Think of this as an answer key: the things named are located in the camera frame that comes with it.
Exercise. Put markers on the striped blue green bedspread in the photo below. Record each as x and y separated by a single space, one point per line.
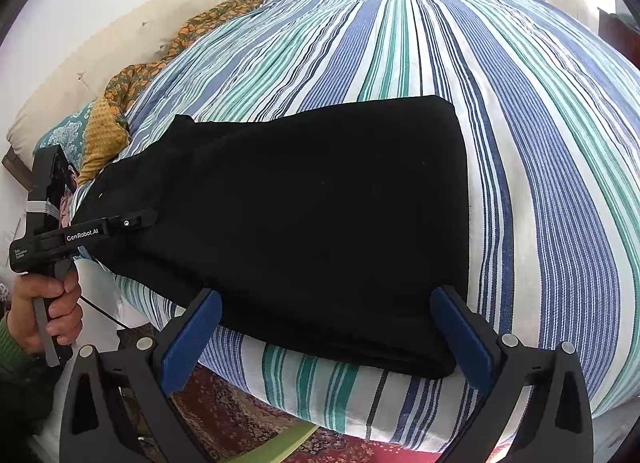
549 111

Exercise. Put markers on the dark wooden dresser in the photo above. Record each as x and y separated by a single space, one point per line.
621 33

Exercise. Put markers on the papers and books on floor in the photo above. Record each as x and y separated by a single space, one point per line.
279 448

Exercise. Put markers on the red patterned rug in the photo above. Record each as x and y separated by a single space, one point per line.
229 422

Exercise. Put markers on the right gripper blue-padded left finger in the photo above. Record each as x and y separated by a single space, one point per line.
95 424

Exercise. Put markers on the mustard yellow pillow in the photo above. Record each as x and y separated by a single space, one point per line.
105 135

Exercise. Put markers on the green sleeved left forearm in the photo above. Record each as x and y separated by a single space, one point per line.
15 363

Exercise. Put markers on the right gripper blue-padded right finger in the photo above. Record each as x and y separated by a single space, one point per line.
556 424

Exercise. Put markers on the black pants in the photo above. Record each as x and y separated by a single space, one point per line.
323 232

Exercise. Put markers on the cream upholstered headboard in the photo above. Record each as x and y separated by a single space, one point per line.
139 36

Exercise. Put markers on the teal damask pillow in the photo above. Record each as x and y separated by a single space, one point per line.
69 135

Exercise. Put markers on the orange floral green blanket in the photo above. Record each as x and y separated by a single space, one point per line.
126 87

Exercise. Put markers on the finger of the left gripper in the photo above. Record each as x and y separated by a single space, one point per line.
133 223

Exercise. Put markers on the person's left hand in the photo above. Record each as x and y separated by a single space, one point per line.
64 314

